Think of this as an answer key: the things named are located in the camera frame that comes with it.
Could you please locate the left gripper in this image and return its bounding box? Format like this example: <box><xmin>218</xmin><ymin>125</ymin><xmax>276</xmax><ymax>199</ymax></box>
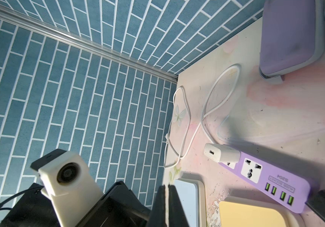
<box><xmin>77</xmin><ymin>181</ymin><xmax>151</xmax><ymax>227</ymax></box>

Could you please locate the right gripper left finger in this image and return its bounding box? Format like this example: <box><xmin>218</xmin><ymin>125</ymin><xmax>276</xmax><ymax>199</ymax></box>
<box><xmin>146</xmin><ymin>185</ymin><xmax>167</xmax><ymax>227</ymax></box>

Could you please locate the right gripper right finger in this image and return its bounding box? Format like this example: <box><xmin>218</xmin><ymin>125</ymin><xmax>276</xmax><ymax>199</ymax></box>
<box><xmin>168</xmin><ymin>184</ymin><xmax>189</xmax><ymax>227</ymax></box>

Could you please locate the white charger adapter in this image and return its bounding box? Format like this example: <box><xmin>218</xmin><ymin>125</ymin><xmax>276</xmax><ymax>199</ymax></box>
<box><xmin>204</xmin><ymin>143</ymin><xmax>241</xmax><ymax>163</ymax></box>

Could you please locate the purple power strip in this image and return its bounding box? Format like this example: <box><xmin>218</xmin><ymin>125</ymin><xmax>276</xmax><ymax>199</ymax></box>
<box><xmin>221</xmin><ymin>152</ymin><xmax>311</xmax><ymax>214</ymax></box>

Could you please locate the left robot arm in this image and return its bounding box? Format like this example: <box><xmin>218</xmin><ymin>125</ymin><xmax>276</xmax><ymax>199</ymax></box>
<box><xmin>0</xmin><ymin>181</ymin><xmax>151</xmax><ymax>227</ymax></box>

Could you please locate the blue electronic scale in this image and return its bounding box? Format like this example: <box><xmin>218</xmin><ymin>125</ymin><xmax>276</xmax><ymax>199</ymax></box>
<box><xmin>174</xmin><ymin>178</ymin><xmax>207</xmax><ymax>227</ymax></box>

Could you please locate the yellow electronic scale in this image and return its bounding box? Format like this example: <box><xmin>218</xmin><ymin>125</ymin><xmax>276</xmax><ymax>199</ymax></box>
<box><xmin>219</xmin><ymin>196</ymin><xmax>305</xmax><ymax>227</ymax></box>

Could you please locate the purple case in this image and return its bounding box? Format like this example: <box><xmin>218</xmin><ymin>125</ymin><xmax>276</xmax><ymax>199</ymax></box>
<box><xmin>259</xmin><ymin>0</ymin><xmax>324</xmax><ymax>84</ymax></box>

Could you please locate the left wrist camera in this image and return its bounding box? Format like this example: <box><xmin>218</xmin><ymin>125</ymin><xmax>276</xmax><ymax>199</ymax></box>
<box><xmin>30</xmin><ymin>149</ymin><xmax>104</xmax><ymax>227</ymax></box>

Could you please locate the power strip white cord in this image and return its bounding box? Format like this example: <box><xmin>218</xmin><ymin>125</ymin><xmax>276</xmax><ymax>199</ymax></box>
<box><xmin>163</xmin><ymin>63</ymin><xmax>242</xmax><ymax>169</ymax></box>

